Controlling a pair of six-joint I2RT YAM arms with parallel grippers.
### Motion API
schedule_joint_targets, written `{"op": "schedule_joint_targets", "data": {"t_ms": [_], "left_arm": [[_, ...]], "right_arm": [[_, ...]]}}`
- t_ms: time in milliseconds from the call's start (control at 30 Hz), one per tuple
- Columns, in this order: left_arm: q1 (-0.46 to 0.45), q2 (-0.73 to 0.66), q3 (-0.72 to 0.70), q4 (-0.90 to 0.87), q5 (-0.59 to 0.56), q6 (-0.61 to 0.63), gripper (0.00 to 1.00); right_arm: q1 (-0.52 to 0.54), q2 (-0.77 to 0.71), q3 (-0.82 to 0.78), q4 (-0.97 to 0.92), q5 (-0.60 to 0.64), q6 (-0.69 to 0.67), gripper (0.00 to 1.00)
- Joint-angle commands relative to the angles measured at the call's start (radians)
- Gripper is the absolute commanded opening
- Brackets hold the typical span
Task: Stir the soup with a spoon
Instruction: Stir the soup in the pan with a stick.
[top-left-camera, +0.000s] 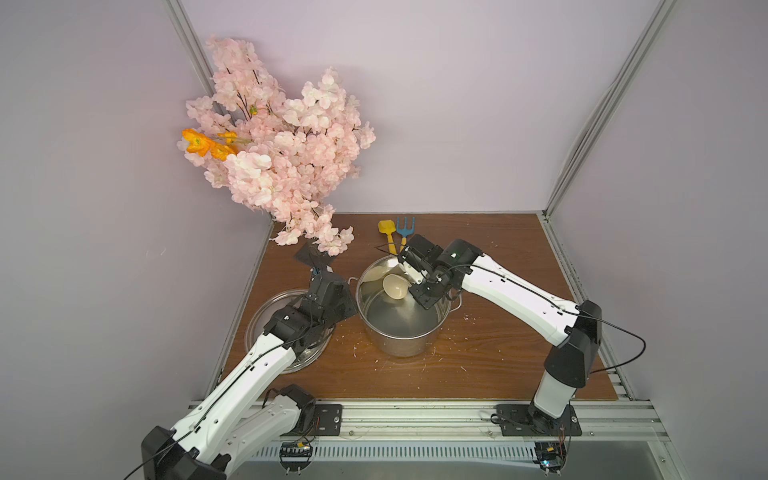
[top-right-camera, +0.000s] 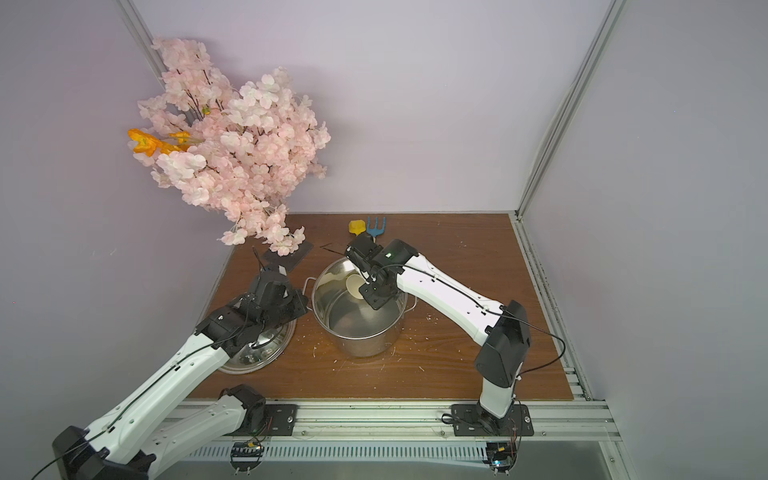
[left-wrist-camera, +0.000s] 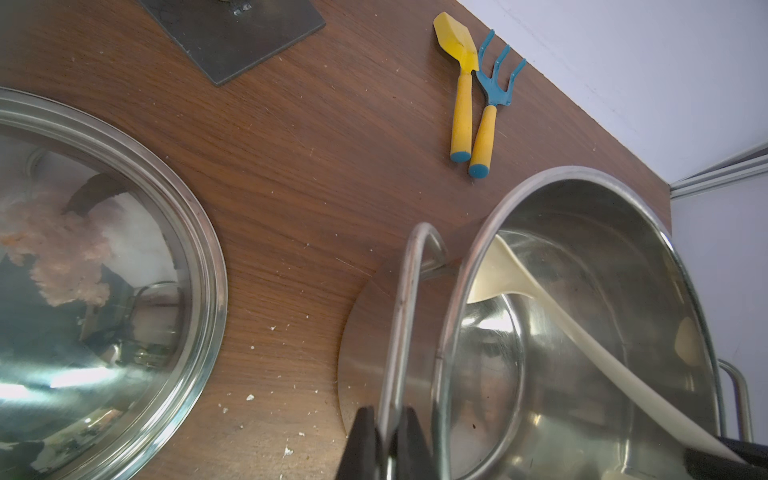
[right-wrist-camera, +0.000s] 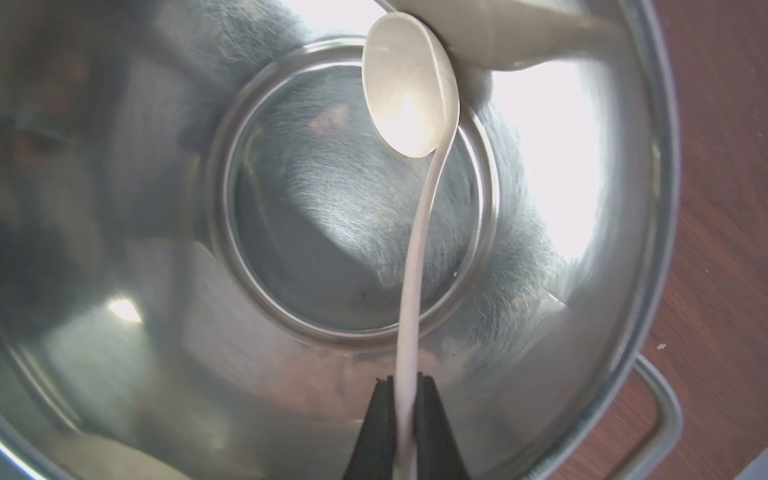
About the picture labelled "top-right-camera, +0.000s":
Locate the circuit board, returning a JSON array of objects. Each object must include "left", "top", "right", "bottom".
[
  {"left": 484, "top": 442, "right": 517, "bottom": 475},
  {"left": 229, "top": 440, "right": 265, "bottom": 475}
]

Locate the pink cherry blossom tree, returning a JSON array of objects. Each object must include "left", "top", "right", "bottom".
[{"left": 132, "top": 39, "right": 331, "bottom": 256}]

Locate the stainless steel pot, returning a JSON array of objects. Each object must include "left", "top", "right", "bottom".
[{"left": 302, "top": 258, "right": 418, "bottom": 358}]

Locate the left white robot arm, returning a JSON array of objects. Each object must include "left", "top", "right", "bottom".
[{"left": 52, "top": 270, "right": 308, "bottom": 479}]

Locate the yellow toy spatula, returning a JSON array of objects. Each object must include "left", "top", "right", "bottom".
[{"left": 348, "top": 220, "right": 367, "bottom": 236}]

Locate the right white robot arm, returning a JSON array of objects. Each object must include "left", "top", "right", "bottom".
[{"left": 345, "top": 233, "right": 532, "bottom": 420}]

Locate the left circuit board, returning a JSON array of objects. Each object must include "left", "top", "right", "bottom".
[{"left": 229, "top": 440, "right": 265, "bottom": 475}]

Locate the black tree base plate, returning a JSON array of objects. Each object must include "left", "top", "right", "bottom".
[{"left": 261, "top": 241, "right": 313, "bottom": 273}]

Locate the blue toy fork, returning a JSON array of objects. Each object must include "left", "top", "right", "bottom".
[{"left": 366, "top": 217, "right": 386, "bottom": 239}]

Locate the orange artificial flower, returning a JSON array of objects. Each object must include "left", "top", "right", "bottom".
[{"left": 127, "top": 129, "right": 189, "bottom": 157}]

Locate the aluminium frame rail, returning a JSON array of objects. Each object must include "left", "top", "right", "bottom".
[{"left": 167, "top": 398, "right": 622, "bottom": 444}]

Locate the right circuit board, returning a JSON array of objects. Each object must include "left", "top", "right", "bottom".
[{"left": 484, "top": 442, "right": 517, "bottom": 475}]

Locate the steel pot lid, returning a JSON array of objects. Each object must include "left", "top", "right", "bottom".
[{"left": 219, "top": 321, "right": 296, "bottom": 375}]

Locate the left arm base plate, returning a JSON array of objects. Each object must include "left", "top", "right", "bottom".
[{"left": 235, "top": 403, "right": 299, "bottom": 437}]

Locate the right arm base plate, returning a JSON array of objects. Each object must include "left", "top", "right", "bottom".
[{"left": 440, "top": 403, "right": 535, "bottom": 437}]

